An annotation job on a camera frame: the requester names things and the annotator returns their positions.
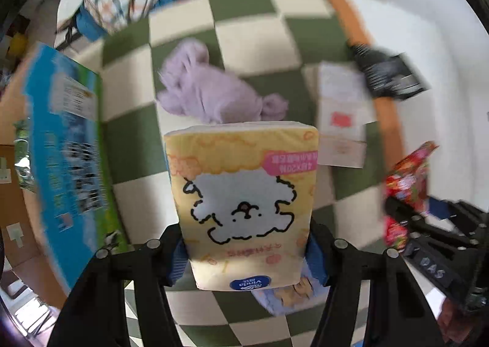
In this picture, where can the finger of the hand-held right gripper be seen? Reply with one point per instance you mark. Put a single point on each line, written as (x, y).
(435, 208)

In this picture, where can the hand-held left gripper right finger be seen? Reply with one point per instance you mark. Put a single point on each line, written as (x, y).
(316, 260)

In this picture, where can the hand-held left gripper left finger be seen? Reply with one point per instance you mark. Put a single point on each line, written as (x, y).
(178, 260)

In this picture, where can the red snack packet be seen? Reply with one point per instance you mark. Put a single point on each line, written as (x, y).
(408, 184)

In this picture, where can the yellow tissue pack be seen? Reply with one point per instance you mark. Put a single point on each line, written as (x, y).
(242, 203)

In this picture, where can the blue patterned tissue pack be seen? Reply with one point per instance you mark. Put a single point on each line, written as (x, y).
(291, 292)

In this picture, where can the white paper packet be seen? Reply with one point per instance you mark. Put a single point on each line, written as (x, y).
(340, 114)

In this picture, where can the blue cardboard box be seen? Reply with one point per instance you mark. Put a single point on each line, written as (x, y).
(65, 163)

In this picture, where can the brown cardboard box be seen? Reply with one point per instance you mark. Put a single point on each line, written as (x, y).
(19, 217)

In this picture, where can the purple cloth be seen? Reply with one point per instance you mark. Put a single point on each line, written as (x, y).
(214, 93)

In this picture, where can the green checkered mat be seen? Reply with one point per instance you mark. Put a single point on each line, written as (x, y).
(244, 64)

